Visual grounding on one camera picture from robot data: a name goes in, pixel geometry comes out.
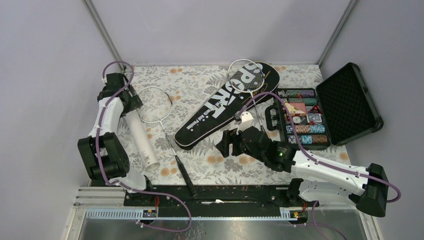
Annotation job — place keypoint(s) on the red playing card box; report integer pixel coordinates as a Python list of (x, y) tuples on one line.
[(296, 109)]

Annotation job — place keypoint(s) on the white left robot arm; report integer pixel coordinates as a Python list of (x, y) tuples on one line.
[(102, 153)]

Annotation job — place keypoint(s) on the white racket black handle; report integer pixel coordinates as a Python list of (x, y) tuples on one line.
[(157, 106)]

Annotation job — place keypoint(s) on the black poker chip case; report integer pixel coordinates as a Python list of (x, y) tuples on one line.
[(339, 111)]

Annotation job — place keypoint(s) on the floral table mat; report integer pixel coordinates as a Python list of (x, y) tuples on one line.
[(189, 87)]

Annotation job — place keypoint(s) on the white shuttlecock tube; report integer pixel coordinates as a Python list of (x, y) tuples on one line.
[(142, 142)]

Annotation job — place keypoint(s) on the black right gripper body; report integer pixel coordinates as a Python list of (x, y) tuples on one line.
[(256, 155)]

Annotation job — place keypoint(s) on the black racket cover bag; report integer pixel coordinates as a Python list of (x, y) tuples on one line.
[(216, 111)]

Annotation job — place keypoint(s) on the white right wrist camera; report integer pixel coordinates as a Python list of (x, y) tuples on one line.
[(244, 122)]

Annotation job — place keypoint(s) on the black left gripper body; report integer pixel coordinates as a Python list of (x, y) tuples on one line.
[(134, 102)]

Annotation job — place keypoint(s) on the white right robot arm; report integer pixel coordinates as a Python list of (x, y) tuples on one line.
[(364, 188)]

